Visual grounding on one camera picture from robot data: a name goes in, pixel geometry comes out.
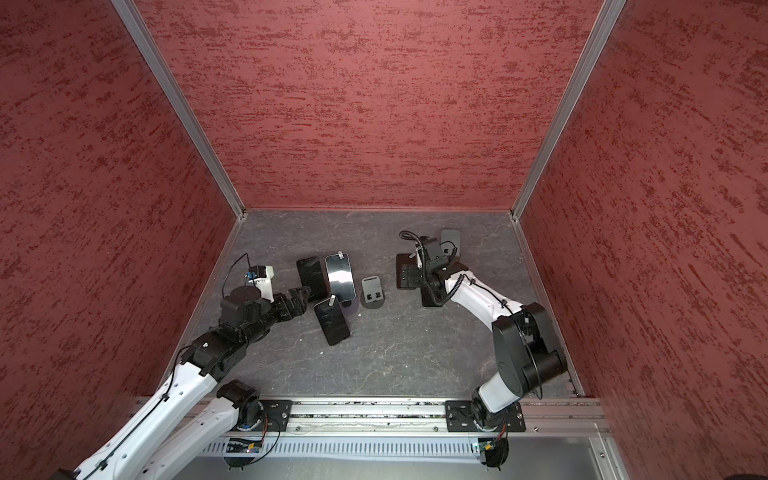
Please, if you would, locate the left circuit board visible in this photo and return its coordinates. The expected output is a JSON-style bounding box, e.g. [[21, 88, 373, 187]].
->
[[225, 438, 264, 455]]

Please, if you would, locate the silver-edged phone with sticker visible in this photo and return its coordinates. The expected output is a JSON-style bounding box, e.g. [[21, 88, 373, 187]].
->
[[325, 251, 357, 302]]

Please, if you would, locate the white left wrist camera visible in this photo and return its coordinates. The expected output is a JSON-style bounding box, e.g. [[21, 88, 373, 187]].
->
[[246, 265, 274, 301]]

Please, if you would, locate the circuit board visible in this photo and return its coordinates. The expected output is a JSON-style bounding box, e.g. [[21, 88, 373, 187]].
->
[[225, 438, 264, 455], [478, 438, 509, 469]]

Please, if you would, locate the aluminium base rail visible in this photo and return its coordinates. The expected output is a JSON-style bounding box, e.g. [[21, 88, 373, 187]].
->
[[131, 395, 610, 463]]

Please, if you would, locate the grey metal phone stand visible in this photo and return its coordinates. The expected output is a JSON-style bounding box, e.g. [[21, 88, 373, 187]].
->
[[361, 276, 385, 309]]

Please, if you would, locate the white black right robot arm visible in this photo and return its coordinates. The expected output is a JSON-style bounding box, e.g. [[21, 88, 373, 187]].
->
[[410, 236, 567, 429]]

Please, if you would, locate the dark phone with sticker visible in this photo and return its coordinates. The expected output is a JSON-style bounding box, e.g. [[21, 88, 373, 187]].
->
[[396, 253, 421, 290]]

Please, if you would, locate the grey stand wooden base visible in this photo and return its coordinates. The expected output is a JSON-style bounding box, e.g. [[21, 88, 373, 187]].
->
[[440, 229, 461, 258]]

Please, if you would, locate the green-edged black phone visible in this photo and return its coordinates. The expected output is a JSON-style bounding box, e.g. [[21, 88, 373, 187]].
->
[[420, 281, 447, 308]]

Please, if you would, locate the aluminium corner post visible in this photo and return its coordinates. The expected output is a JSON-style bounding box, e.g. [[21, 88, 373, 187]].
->
[[111, 0, 247, 221], [510, 0, 626, 224]]

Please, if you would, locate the right circuit board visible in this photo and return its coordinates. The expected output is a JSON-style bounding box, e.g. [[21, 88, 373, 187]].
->
[[478, 438, 509, 469]]

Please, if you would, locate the aluminium corner post left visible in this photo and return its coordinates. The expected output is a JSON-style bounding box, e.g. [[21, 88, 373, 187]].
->
[[111, 0, 247, 221]]

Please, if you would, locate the aluminium corner post right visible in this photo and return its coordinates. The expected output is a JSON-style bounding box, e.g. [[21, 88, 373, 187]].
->
[[510, 0, 626, 224]]

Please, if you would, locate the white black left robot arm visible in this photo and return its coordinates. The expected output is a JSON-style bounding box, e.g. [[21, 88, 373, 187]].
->
[[52, 285, 311, 479]]

